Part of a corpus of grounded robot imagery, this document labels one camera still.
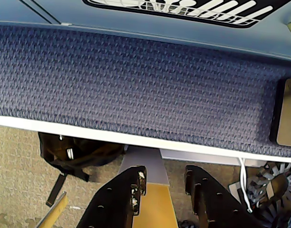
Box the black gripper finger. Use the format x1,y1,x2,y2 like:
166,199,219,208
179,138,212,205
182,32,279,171
75,165,147,228
184,165,274,228

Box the yellow wooden board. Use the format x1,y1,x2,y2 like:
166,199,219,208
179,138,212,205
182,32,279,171
132,182,178,228

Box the gray desk leg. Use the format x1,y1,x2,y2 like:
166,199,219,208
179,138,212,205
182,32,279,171
118,146,170,186

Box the wooden plank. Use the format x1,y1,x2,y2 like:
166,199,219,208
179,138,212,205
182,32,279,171
38,190,69,228

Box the gray ribbed plastic object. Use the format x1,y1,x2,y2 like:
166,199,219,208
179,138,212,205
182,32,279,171
246,161,291,228

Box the blue woven mat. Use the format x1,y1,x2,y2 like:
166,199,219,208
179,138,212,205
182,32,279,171
0,23,291,158

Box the blue toy kitchen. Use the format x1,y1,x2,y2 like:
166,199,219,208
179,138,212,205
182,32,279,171
0,0,291,60

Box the white cable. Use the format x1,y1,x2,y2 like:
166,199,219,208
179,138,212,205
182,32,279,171
237,157,253,214

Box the black bag with straps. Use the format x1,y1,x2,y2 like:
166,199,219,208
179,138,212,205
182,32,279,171
38,132,125,207

